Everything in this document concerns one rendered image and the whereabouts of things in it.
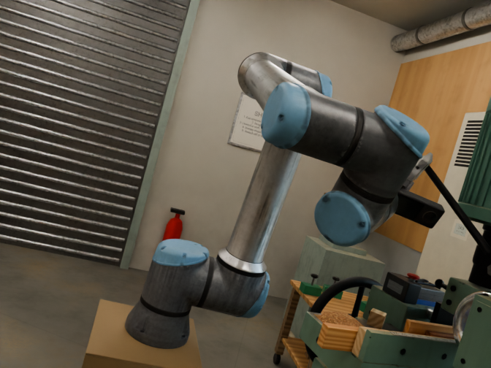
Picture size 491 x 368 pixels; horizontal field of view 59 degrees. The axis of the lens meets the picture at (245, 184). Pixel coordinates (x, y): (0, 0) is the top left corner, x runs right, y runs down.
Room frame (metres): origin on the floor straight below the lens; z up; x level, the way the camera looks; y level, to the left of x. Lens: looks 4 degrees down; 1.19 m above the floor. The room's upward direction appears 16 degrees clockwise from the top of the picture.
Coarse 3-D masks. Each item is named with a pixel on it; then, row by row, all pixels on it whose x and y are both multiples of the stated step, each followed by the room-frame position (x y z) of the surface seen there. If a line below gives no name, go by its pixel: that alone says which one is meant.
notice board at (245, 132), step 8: (240, 96) 3.79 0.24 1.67; (248, 96) 3.81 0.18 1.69; (240, 104) 3.79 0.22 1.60; (248, 104) 3.81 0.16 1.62; (256, 104) 3.83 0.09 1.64; (240, 112) 3.80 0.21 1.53; (248, 112) 3.82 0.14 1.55; (256, 112) 3.83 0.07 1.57; (240, 120) 3.80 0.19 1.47; (248, 120) 3.82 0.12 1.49; (256, 120) 3.84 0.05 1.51; (232, 128) 3.79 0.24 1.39; (240, 128) 3.81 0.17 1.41; (248, 128) 3.82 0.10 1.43; (256, 128) 3.84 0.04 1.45; (232, 136) 3.80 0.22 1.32; (240, 136) 3.81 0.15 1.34; (248, 136) 3.83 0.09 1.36; (256, 136) 3.85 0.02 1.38; (232, 144) 3.80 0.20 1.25; (240, 144) 3.82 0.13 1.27; (248, 144) 3.83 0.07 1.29; (256, 144) 3.85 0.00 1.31
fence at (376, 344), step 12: (372, 336) 0.74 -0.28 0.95; (384, 336) 0.75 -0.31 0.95; (396, 336) 0.76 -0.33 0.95; (372, 348) 0.74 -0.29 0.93; (384, 348) 0.75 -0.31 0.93; (396, 348) 0.76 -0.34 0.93; (408, 348) 0.77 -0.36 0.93; (420, 348) 0.78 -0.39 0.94; (432, 348) 0.79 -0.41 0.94; (444, 348) 0.80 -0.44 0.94; (456, 348) 0.81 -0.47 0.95; (372, 360) 0.74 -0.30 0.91; (384, 360) 0.75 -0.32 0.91; (396, 360) 0.76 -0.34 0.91; (408, 360) 0.77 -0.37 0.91; (420, 360) 0.78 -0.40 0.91; (432, 360) 0.79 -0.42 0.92; (444, 360) 0.80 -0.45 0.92
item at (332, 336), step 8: (328, 328) 0.75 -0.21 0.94; (336, 328) 0.75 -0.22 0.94; (344, 328) 0.77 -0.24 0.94; (352, 328) 0.78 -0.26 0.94; (320, 336) 0.76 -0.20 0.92; (328, 336) 0.75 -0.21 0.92; (336, 336) 0.75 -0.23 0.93; (344, 336) 0.76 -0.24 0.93; (352, 336) 0.77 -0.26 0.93; (320, 344) 0.75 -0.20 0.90; (328, 344) 0.75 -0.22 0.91; (336, 344) 0.76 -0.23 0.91; (344, 344) 0.76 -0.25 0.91; (352, 344) 0.77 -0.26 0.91
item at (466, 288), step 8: (456, 280) 0.89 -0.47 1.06; (464, 280) 0.91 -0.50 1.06; (448, 288) 0.91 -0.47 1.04; (456, 288) 0.89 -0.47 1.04; (464, 288) 0.87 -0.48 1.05; (472, 288) 0.86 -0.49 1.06; (480, 288) 0.86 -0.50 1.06; (448, 296) 0.90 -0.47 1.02; (456, 296) 0.88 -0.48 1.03; (464, 296) 0.87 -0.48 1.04; (448, 304) 0.89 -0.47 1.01; (456, 304) 0.88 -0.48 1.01
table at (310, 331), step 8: (304, 320) 0.93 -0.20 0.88; (312, 320) 0.90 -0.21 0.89; (360, 320) 0.97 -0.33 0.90; (304, 328) 0.92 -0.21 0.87; (312, 328) 0.89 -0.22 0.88; (320, 328) 0.87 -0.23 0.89; (384, 328) 0.96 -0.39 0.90; (392, 328) 0.98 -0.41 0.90; (304, 336) 0.91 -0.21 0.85; (312, 336) 0.89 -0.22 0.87; (312, 344) 0.88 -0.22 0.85; (320, 352) 0.85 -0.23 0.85; (328, 352) 0.83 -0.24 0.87; (336, 352) 0.81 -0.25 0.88; (344, 352) 0.79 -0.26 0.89; (328, 360) 0.82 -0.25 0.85; (336, 360) 0.80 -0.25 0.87; (344, 360) 0.78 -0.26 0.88; (352, 360) 0.76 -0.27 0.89; (360, 360) 0.74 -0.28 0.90
